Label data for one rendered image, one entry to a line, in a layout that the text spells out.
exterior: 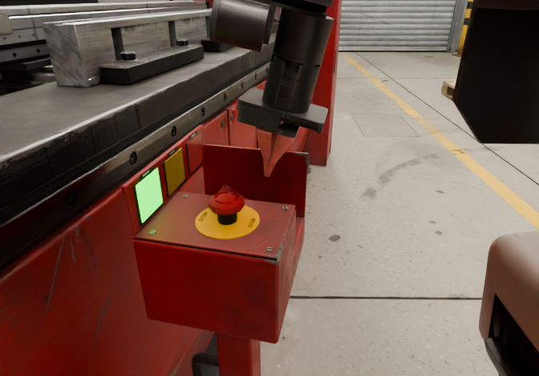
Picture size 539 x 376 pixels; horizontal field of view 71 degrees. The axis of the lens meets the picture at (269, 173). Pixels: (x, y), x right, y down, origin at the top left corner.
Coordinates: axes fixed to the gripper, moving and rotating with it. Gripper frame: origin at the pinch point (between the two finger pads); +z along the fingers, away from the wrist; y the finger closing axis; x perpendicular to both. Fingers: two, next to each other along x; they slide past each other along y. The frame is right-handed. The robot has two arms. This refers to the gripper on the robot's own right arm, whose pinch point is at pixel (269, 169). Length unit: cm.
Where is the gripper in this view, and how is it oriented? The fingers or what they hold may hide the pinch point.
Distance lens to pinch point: 49.2
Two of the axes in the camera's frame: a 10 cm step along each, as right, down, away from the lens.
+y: -9.5, -2.9, 0.9
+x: -2.1, 4.3, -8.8
